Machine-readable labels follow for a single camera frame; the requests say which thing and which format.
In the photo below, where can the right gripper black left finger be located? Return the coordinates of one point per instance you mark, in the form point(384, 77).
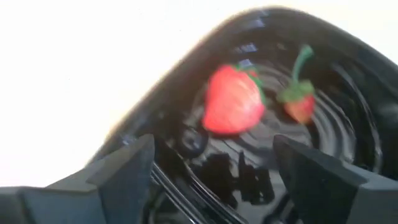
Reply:
point(77, 202)

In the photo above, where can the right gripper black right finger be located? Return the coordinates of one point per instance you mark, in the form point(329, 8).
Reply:
point(335, 199)

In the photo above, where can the small strawberry with long stem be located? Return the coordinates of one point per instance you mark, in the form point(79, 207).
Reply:
point(300, 105)

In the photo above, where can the dark toy blueberry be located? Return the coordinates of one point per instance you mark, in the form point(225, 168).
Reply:
point(191, 141)

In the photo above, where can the large red toy strawberry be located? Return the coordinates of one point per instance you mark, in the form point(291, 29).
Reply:
point(233, 99)

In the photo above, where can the black oval plastic container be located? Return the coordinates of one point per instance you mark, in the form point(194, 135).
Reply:
point(335, 102)

